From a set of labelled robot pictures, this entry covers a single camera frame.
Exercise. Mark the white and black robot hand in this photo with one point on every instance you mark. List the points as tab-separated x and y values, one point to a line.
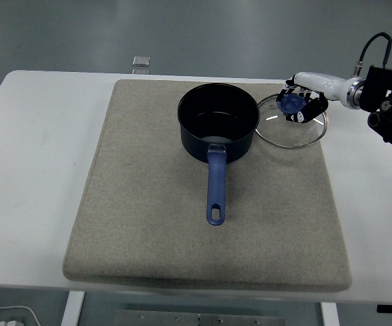
324	83

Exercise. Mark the glass pot lid blue knob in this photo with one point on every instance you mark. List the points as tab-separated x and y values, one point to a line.
284	136

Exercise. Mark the small clear square floor plate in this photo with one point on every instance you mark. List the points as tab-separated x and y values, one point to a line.
141	60

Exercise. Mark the beige fabric mat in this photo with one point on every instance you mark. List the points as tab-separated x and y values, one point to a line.
148	210

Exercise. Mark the white table leg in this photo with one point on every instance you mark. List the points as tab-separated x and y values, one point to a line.
72	309
329	316

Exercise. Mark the grey metal plate with screws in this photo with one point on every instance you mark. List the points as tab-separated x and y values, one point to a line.
199	320

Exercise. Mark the white power adapter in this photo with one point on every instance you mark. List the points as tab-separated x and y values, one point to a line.
10	323

